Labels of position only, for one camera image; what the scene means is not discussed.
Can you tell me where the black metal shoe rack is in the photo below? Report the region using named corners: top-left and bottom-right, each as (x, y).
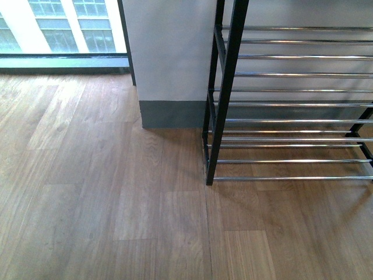
top-left (202, 1), bottom-right (372, 185)

